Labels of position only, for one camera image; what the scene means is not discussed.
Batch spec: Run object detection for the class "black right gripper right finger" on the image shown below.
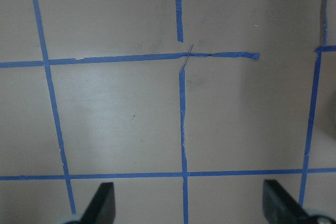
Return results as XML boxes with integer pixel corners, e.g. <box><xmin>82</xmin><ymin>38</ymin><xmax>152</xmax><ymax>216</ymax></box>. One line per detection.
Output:
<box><xmin>262</xmin><ymin>179</ymin><xmax>335</xmax><ymax>224</ymax></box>

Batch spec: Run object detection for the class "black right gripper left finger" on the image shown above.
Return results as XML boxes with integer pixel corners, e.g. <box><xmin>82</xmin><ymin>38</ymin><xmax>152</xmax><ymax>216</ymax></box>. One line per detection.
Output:
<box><xmin>59</xmin><ymin>182</ymin><xmax>116</xmax><ymax>224</ymax></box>

